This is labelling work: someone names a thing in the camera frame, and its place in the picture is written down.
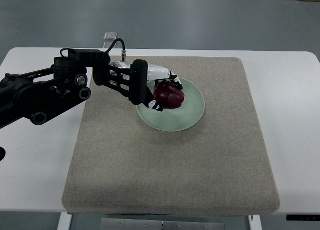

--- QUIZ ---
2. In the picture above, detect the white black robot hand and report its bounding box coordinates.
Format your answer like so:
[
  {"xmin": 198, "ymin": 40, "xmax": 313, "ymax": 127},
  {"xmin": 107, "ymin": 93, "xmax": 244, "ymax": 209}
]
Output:
[{"xmin": 108, "ymin": 60, "xmax": 184, "ymax": 112}]

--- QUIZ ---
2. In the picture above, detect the black table control panel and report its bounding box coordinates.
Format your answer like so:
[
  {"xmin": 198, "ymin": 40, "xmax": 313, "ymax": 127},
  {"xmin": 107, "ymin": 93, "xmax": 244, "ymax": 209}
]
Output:
[{"xmin": 286, "ymin": 215, "xmax": 320, "ymax": 222}]

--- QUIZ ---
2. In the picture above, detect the light green plate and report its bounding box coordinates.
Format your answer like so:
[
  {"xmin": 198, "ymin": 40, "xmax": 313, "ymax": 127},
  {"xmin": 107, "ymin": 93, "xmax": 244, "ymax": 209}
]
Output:
[{"xmin": 136, "ymin": 78, "xmax": 205, "ymax": 132}]

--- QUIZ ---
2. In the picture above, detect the floor socket plate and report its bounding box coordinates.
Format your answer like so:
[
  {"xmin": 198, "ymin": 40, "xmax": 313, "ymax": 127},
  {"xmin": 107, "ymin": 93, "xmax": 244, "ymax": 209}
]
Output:
[
  {"xmin": 103, "ymin": 41, "xmax": 113, "ymax": 49},
  {"xmin": 103, "ymin": 31, "xmax": 118, "ymax": 41}
]

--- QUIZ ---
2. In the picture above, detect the white table leg frame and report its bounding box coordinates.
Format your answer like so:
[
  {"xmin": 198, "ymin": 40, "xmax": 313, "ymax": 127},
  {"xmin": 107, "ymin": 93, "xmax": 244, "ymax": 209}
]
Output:
[{"xmin": 57, "ymin": 212, "xmax": 73, "ymax": 230}]

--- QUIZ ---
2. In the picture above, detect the beige fabric cushion mat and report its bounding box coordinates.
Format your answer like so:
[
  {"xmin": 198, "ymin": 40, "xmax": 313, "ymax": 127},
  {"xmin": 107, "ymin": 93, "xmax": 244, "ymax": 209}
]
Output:
[{"xmin": 62, "ymin": 56, "xmax": 280, "ymax": 216}]

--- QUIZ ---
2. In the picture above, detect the lower floor socket plate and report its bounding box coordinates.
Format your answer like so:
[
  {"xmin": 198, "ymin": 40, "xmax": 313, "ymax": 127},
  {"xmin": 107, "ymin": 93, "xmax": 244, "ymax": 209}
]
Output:
[{"xmin": 103, "ymin": 41, "xmax": 113, "ymax": 49}]

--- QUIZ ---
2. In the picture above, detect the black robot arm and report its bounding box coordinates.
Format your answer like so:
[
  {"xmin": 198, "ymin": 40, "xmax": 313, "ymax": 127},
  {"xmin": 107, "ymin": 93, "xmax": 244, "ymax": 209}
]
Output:
[{"xmin": 0, "ymin": 48, "xmax": 148, "ymax": 128}]

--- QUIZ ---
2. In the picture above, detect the dark red apple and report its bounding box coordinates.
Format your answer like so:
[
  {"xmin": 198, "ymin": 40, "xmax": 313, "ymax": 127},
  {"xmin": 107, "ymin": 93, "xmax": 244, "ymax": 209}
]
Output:
[{"xmin": 153, "ymin": 81, "xmax": 185, "ymax": 109}]

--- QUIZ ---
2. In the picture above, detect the upper floor socket plate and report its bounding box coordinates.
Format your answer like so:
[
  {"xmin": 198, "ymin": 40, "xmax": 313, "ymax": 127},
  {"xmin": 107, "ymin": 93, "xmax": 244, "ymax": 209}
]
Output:
[{"xmin": 103, "ymin": 31, "xmax": 118, "ymax": 41}]

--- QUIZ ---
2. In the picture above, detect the metal base plate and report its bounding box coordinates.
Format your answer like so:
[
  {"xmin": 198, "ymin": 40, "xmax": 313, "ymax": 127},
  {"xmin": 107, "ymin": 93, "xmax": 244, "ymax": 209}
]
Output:
[{"xmin": 100, "ymin": 218, "xmax": 226, "ymax": 230}]

